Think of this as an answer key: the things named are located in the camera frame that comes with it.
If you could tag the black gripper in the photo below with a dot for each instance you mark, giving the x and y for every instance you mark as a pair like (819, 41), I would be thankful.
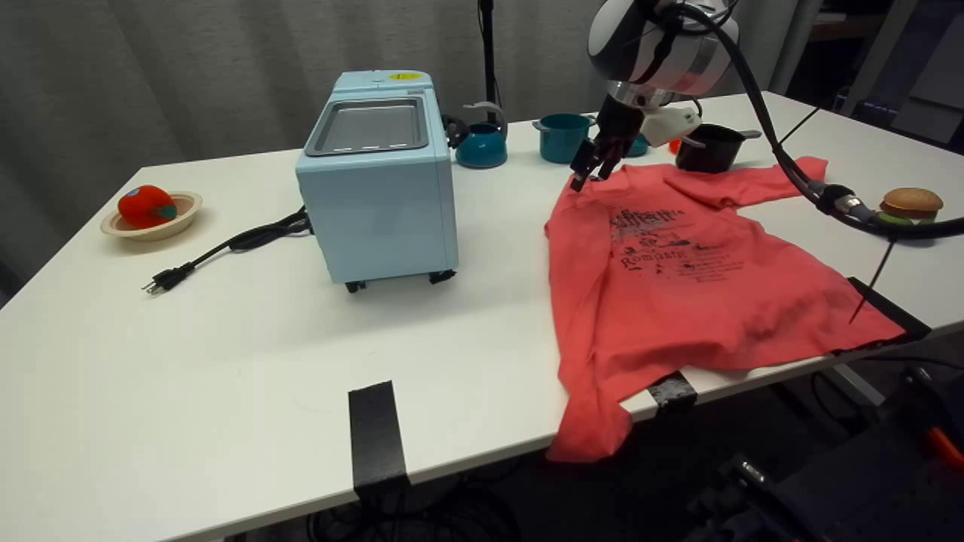
(615, 131)

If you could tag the orange sweatshirt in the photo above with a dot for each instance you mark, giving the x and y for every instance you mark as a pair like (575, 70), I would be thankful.
(661, 270)

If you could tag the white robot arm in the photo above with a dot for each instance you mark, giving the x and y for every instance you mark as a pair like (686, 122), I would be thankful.
(659, 60)

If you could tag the teal pot lid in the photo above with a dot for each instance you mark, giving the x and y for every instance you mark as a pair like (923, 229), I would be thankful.
(636, 145)

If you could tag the teal toy pot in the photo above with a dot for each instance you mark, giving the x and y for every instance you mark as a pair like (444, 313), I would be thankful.
(561, 136)

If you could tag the teal toy kettle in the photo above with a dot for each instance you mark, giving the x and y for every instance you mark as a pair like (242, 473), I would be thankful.
(476, 145)

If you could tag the black toy saucepan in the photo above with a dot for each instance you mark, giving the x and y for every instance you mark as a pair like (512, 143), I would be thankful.
(711, 148)

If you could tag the light blue toaster oven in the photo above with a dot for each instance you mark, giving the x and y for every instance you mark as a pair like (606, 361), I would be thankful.
(375, 178)

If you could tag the black table clamp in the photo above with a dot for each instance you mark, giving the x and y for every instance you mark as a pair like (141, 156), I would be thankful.
(674, 392)

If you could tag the toy hamburger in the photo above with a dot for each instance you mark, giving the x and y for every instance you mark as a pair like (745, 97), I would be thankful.
(911, 202)

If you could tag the black tape strip right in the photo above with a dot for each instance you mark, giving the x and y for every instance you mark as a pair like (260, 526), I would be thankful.
(915, 331)

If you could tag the black tape strip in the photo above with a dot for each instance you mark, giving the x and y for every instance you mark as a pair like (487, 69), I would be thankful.
(915, 331)
(375, 440)

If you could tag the black tape strip front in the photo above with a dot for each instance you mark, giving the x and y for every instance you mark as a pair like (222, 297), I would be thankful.
(375, 440)

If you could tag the beige shallow bowl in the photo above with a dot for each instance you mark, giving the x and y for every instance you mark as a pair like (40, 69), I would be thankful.
(187, 212)

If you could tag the red toy pepper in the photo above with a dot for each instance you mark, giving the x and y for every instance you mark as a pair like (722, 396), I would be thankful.
(146, 207)

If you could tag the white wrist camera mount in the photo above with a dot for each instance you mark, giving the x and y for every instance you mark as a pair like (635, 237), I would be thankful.
(674, 122)

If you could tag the black camera stand pole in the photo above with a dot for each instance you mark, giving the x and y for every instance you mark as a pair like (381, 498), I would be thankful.
(487, 31)

